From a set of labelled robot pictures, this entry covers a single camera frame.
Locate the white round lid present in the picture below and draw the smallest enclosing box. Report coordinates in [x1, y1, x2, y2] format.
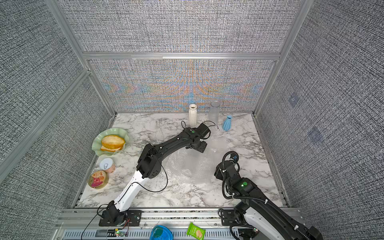
[99, 158, 116, 174]

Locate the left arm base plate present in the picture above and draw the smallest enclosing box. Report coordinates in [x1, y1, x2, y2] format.
[99, 209, 142, 228]

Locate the green snack packet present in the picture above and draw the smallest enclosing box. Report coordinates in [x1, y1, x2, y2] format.
[187, 223, 206, 240]

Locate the blue ribbed glass vase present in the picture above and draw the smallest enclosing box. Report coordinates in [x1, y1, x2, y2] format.
[222, 115, 233, 132]

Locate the green scalloped glass plate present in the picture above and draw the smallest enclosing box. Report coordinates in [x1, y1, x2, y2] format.
[92, 128, 130, 157]

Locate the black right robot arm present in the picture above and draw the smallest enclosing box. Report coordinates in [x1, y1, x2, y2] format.
[214, 151, 323, 240]

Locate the aluminium front rail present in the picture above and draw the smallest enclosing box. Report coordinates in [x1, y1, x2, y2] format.
[50, 208, 233, 240]

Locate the bread roll sandwich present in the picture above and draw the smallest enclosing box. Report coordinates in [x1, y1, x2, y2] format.
[101, 135, 126, 152]

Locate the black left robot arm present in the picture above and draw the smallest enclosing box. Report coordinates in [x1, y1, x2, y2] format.
[97, 123, 211, 227]

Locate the white ribbed ceramic vase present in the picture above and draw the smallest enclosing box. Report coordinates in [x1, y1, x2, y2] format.
[189, 104, 198, 127]

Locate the round food cup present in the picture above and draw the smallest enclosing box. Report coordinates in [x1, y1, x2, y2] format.
[88, 170, 109, 190]

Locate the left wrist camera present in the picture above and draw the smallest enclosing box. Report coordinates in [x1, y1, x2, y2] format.
[197, 123, 211, 140]

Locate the blue plastic container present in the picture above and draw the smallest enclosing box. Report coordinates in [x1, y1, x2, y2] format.
[150, 225, 174, 240]

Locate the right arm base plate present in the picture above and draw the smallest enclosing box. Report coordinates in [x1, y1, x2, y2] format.
[218, 208, 241, 226]

